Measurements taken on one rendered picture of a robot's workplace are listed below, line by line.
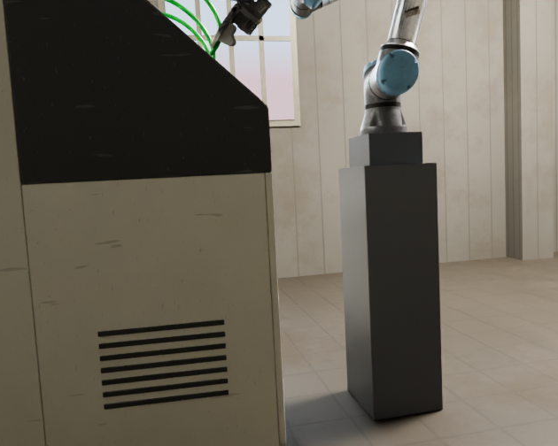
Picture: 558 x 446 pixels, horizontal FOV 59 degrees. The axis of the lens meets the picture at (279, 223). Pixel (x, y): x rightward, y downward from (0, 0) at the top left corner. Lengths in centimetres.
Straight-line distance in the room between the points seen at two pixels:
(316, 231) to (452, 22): 208
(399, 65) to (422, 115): 286
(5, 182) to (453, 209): 374
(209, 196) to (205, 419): 56
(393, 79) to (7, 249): 109
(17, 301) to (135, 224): 32
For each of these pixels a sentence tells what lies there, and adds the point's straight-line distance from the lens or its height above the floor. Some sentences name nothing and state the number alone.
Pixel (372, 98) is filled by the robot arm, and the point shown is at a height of 101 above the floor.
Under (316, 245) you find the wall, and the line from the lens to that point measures 398.
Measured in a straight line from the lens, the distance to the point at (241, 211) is 121.
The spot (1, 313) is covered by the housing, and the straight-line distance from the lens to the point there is 132.
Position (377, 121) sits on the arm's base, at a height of 94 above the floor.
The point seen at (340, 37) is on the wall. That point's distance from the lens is 418.
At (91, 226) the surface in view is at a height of 69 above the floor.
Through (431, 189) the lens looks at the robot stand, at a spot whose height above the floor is 72.
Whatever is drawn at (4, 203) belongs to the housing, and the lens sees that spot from 128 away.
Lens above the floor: 77
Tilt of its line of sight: 5 degrees down
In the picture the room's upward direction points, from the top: 3 degrees counter-clockwise
